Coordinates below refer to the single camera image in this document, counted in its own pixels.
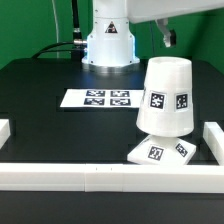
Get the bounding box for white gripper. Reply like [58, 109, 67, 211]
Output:
[126, 0, 224, 48]

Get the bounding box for white lamp shade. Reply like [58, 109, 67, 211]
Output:
[136, 57, 194, 137]

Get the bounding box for white lamp base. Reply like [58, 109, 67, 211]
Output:
[127, 135, 196, 166]

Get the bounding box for white marker sheet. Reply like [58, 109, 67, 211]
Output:
[60, 89, 143, 108]

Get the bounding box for black cable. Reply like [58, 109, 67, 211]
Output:
[31, 0, 88, 59]

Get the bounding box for grey thin cable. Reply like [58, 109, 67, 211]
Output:
[51, 0, 60, 60]

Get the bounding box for white front fence wall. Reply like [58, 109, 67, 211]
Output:
[0, 163, 224, 193]

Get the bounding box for white left fence wall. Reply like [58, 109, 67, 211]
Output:
[0, 119, 11, 149]

